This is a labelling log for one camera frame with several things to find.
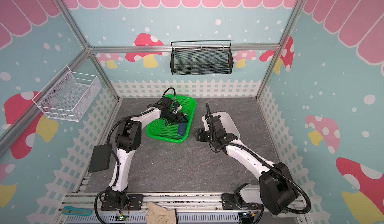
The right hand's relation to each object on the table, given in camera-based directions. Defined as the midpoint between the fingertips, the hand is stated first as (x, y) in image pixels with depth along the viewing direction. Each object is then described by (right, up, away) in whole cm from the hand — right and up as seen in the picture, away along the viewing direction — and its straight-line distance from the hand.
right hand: (195, 133), depth 83 cm
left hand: (-8, +4, +19) cm, 21 cm away
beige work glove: (-17, -38, -12) cm, 43 cm away
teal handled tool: (-60, -36, -11) cm, 71 cm away
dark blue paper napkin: (-9, +1, +16) cm, 19 cm away
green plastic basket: (-26, 0, +20) cm, 32 cm away
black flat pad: (-58, -17, +9) cm, 61 cm away
